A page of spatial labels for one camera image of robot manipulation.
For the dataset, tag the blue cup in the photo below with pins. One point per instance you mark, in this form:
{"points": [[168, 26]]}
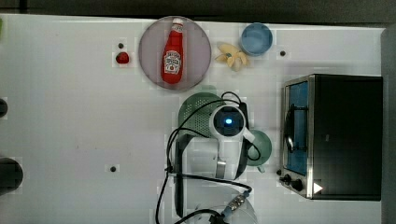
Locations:
{"points": [[256, 39]]}

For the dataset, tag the black round base lower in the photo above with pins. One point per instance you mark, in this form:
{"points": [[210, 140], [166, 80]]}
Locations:
{"points": [[11, 175]]}

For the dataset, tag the green plastic strainer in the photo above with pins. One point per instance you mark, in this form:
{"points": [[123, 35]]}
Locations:
{"points": [[196, 110]]}

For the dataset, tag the black round base upper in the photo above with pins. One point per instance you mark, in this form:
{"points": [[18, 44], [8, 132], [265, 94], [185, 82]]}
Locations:
{"points": [[3, 108]]}

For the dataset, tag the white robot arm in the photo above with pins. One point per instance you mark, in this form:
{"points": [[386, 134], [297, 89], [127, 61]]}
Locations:
{"points": [[222, 156]]}

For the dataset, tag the black round base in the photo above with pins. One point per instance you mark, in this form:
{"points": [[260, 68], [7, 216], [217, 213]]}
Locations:
{"points": [[11, 175], [3, 108]]}

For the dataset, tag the grey round plate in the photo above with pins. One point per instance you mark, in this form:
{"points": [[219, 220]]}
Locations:
{"points": [[197, 53]]}

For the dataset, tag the yellow toy banana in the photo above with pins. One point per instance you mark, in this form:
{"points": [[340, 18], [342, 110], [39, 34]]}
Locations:
{"points": [[234, 57]]}

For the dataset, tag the red toy strawberry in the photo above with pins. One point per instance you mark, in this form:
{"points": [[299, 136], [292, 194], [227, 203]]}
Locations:
{"points": [[122, 58]]}

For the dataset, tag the green mug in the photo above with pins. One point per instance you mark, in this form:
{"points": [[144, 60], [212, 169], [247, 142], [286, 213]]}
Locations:
{"points": [[259, 152]]}

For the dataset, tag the black silver toaster oven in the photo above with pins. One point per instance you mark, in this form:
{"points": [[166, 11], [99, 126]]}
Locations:
{"points": [[331, 137]]}

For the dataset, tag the red ketchup bottle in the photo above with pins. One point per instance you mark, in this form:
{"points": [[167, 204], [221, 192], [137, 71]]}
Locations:
{"points": [[172, 59]]}

